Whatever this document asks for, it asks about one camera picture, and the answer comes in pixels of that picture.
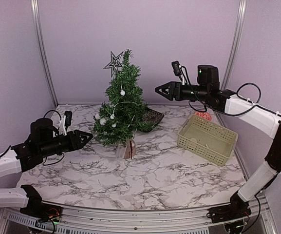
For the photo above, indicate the silver star ornament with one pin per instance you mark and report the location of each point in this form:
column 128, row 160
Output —
column 115, row 63

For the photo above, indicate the red white round ornament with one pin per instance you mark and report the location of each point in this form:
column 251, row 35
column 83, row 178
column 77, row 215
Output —
column 205, row 115

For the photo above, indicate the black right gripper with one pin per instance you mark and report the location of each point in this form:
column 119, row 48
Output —
column 176, row 88

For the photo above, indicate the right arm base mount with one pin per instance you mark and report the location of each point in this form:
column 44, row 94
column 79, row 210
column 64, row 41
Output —
column 237, row 208

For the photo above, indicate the round wooden tree base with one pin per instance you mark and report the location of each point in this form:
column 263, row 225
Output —
column 123, row 151

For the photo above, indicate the black mesh object behind tree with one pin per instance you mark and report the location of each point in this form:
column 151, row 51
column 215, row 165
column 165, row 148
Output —
column 150, row 119

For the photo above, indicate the left aluminium frame post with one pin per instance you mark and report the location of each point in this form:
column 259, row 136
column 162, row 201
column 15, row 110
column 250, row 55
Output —
column 42, row 51

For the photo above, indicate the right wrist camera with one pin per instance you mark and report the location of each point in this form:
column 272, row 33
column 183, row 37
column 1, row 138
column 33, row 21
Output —
column 178, row 72

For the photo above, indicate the aluminium frame post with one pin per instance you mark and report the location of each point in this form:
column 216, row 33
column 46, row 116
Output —
column 42, row 51
column 235, row 42

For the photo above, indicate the front aluminium rail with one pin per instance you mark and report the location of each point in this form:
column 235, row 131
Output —
column 197, row 220

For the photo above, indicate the green perforated plastic basket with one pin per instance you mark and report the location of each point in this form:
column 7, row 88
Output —
column 215, row 143

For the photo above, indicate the right aluminium frame post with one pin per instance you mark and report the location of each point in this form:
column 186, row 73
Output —
column 235, row 42

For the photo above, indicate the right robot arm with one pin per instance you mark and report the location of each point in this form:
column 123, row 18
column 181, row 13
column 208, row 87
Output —
column 229, row 103

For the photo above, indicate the small green christmas tree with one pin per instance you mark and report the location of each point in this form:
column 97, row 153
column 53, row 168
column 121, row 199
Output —
column 128, row 77

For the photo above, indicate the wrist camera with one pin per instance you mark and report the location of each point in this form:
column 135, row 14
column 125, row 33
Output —
column 65, row 122
column 178, row 72

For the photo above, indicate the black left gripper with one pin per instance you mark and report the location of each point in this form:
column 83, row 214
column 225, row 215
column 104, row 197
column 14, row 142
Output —
column 76, row 137

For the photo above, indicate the red reindeer ornament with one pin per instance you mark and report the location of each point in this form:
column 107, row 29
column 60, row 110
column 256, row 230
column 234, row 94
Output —
column 132, row 148

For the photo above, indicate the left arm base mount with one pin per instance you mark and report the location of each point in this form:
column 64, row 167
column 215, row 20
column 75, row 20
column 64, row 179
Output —
column 41, row 213

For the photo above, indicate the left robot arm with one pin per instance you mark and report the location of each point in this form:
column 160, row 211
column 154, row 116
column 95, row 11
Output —
column 43, row 141

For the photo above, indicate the white ball string lights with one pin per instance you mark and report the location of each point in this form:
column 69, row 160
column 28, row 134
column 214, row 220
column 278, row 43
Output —
column 115, row 121

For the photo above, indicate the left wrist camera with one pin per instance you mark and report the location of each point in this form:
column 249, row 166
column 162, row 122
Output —
column 65, row 122

